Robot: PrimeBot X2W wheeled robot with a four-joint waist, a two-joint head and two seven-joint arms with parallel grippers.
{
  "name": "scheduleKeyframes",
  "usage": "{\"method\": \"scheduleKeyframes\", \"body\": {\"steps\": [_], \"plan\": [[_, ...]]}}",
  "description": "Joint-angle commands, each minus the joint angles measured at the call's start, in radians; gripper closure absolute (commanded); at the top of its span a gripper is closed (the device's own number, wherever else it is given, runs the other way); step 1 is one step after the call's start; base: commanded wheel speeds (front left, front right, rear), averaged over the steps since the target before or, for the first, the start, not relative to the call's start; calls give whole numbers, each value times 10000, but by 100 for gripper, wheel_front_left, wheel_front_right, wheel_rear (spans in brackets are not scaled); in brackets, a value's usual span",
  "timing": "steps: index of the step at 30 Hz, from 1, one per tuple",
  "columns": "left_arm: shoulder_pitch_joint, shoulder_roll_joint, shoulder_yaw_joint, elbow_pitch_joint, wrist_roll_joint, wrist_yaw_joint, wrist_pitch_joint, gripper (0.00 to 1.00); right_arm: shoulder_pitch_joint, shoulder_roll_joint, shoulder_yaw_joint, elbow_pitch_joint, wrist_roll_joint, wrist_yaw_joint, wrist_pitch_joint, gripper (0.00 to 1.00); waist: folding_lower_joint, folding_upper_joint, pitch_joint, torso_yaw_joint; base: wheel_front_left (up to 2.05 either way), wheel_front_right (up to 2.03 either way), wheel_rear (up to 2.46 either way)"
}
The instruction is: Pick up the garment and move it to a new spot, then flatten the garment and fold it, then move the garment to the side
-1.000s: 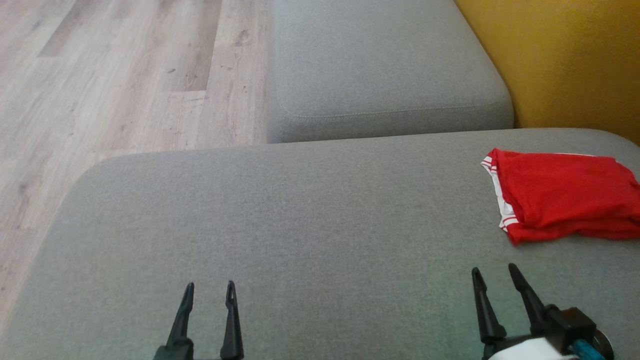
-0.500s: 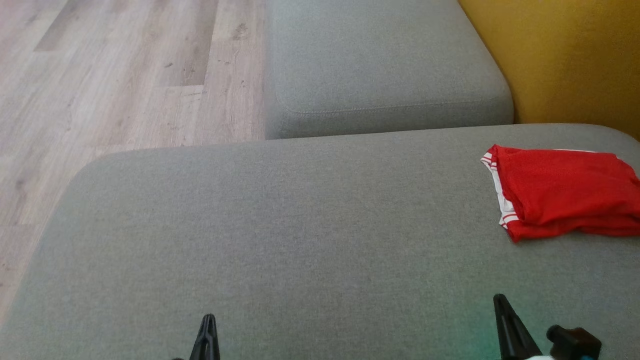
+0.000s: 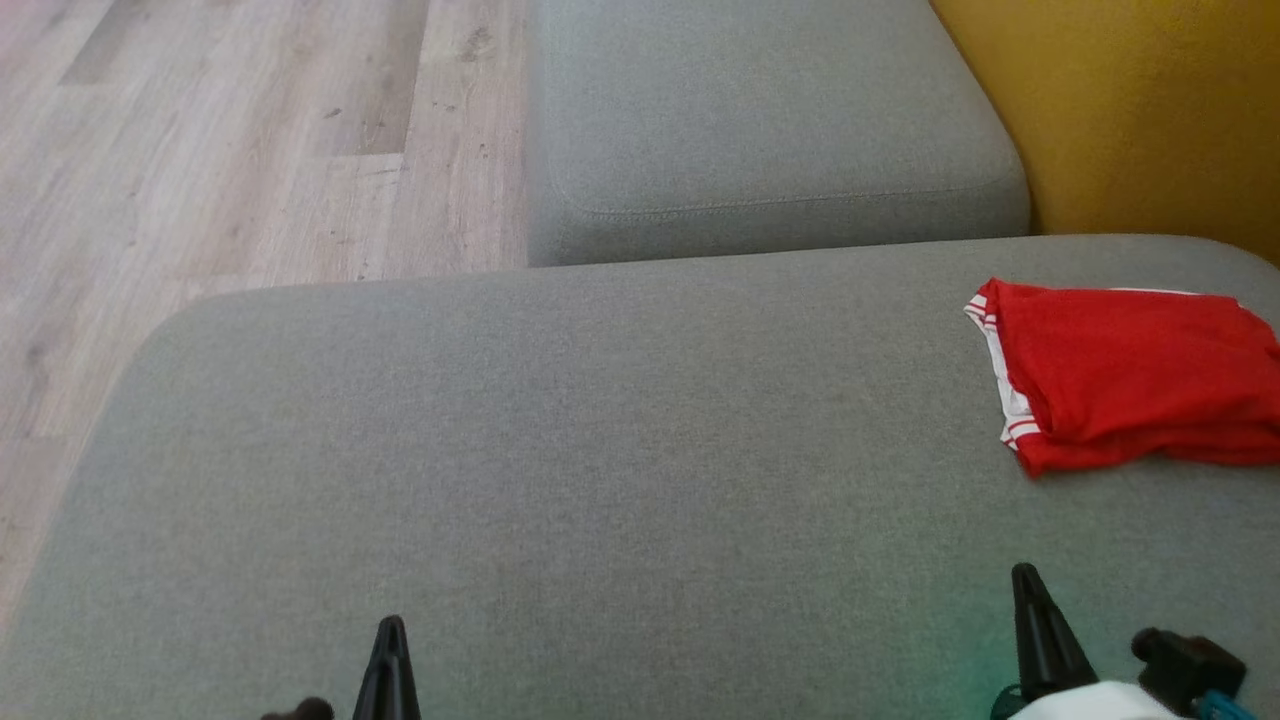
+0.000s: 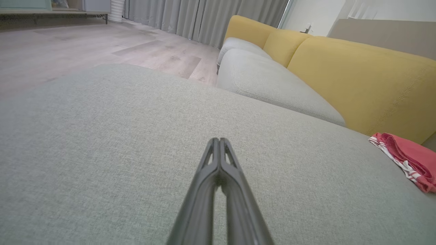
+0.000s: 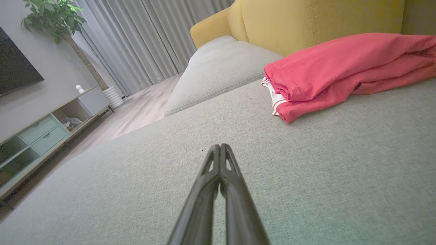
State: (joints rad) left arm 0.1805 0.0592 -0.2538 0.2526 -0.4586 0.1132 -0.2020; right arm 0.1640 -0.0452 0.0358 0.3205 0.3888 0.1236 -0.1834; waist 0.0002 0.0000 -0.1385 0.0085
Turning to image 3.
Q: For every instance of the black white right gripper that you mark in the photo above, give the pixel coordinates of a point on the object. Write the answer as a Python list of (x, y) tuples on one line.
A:
[(1100, 705)]

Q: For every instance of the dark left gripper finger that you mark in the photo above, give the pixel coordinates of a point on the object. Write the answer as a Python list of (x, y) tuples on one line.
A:
[(402, 690), (376, 690)]

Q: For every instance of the red shirt with white stripes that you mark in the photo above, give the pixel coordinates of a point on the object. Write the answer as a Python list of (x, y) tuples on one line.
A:
[(1130, 370)]

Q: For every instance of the wide yellow sofa backrest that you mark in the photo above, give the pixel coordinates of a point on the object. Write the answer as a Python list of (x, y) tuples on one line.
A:
[(1150, 110)]

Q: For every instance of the large grey sofa seat cushion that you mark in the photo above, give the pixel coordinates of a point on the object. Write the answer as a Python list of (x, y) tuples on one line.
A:
[(760, 110)]

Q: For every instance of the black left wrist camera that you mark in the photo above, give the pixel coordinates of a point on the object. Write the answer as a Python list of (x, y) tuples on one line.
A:
[(305, 711)]

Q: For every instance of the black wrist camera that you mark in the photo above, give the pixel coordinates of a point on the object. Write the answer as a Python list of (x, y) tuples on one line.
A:
[(305, 711), (1190, 665)]

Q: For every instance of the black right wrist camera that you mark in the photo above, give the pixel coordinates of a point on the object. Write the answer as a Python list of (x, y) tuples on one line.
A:
[(1190, 665)]

